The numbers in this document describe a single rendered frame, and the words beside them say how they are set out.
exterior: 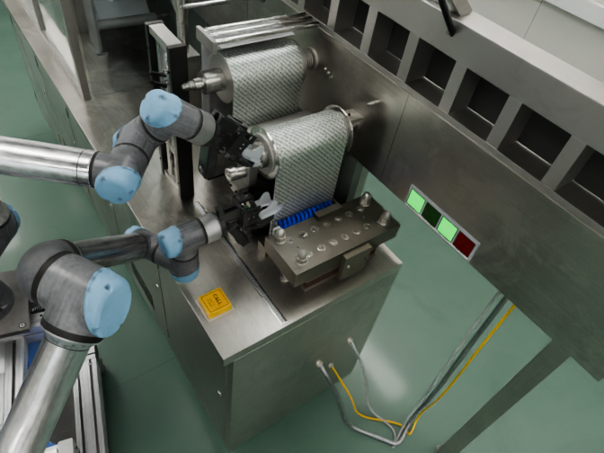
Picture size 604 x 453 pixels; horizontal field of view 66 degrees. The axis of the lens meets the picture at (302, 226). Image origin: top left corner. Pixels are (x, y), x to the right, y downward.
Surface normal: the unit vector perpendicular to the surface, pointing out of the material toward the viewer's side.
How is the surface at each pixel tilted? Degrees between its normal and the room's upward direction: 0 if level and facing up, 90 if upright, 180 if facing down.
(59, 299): 46
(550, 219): 90
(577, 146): 90
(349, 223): 0
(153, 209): 0
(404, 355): 0
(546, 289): 90
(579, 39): 90
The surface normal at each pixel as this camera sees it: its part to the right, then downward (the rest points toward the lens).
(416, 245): 0.13, -0.68
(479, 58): -0.81, 0.35
